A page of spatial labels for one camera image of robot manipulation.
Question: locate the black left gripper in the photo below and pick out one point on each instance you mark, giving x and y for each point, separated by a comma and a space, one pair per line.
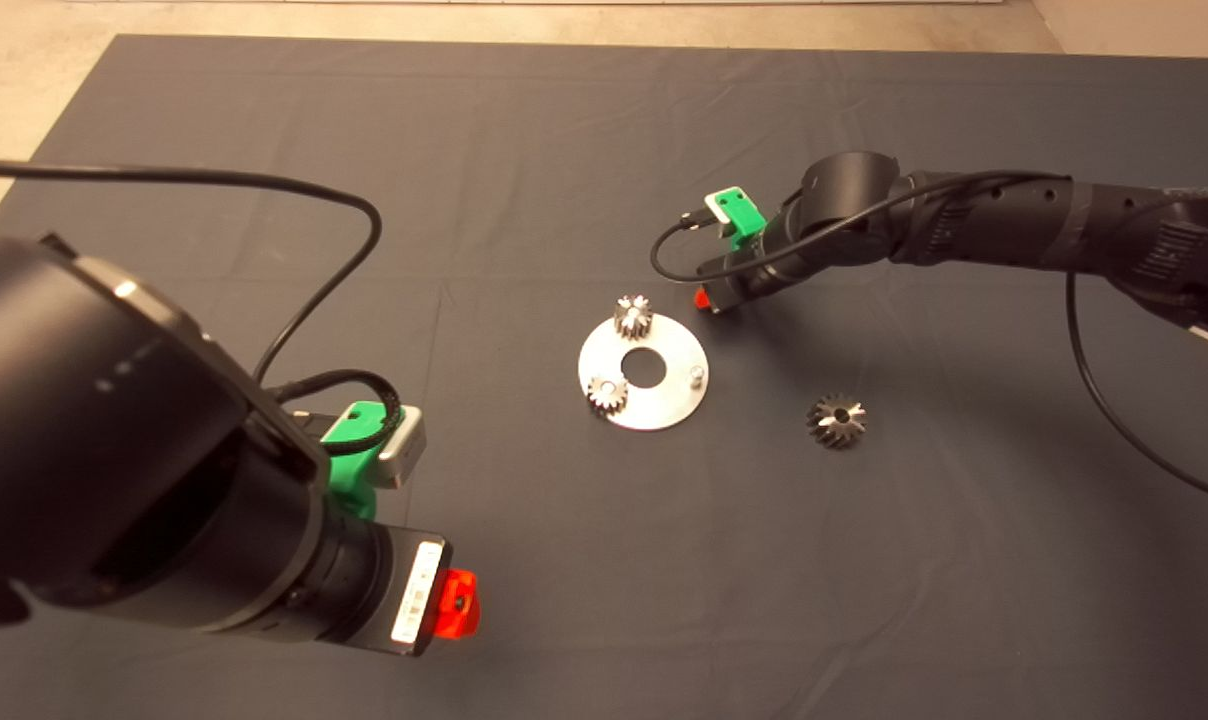
409, 595

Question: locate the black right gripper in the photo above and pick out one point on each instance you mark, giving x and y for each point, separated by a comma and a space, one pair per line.
736, 280

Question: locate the large steel gear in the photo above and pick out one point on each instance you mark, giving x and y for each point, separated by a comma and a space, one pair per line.
836, 421

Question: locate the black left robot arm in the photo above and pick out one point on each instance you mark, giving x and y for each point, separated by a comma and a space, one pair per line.
84, 440

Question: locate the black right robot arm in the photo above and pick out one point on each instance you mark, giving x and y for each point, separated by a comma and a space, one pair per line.
1014, 220

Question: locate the small shiny steel gear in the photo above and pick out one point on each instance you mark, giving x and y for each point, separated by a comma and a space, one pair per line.
633, 318
607, 396

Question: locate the round metal plate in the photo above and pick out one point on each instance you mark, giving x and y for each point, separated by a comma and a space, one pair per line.
654, 410

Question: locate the dark grey table cloth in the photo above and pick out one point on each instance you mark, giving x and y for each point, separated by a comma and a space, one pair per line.
564, 150

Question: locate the silver right camera box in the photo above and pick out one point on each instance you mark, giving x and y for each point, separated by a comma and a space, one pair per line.
714, 212

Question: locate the silver camera box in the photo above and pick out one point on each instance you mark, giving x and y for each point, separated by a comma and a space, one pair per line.
404, 450
714, 212

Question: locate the green right camera mount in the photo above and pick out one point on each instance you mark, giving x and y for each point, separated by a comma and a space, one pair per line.
742, 210

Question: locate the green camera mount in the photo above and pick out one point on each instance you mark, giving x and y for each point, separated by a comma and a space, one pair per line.
742, 210
349, 480

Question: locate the silver left camera box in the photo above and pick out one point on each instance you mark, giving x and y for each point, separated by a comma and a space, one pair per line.
404, 450

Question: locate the green left camera mount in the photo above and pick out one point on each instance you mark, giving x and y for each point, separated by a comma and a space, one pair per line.
349, 480

